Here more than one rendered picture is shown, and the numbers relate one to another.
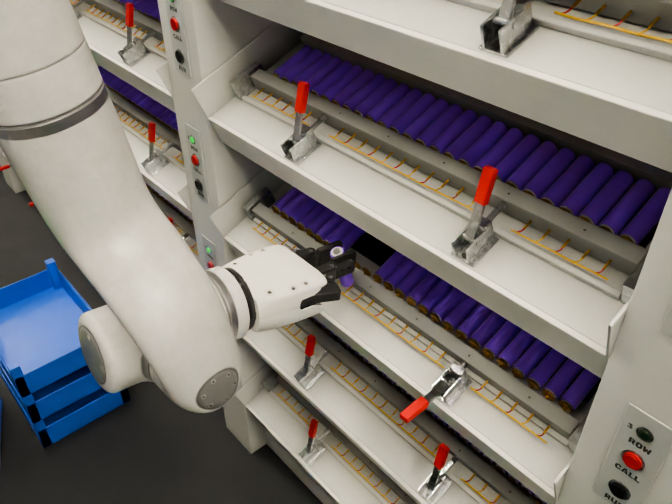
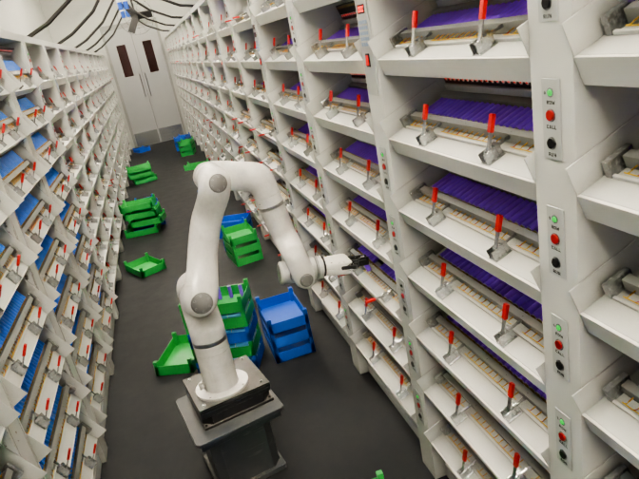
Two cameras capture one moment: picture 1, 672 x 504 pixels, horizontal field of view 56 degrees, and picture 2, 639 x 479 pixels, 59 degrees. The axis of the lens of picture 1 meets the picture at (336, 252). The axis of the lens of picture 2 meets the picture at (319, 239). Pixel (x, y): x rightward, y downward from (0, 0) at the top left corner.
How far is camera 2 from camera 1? 1.39 m
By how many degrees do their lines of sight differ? 29
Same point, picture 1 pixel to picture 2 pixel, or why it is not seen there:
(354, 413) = (378, 328)
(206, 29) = (329, 186)
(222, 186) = (338, 240)
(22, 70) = (264, 198)
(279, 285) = (335, 261)
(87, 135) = (277, 211)
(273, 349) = (358, 309)
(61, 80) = (272, 200)
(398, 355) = (377, 291)
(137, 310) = (285, 253)
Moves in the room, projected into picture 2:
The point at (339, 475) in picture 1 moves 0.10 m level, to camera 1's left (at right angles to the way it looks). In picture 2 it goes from (382, 367) to (359, 365)
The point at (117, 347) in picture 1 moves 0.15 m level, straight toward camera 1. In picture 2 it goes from (283, 269) to (282, 287)
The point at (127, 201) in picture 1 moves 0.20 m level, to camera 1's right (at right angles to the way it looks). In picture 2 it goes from (286, 227) to (339, 226)
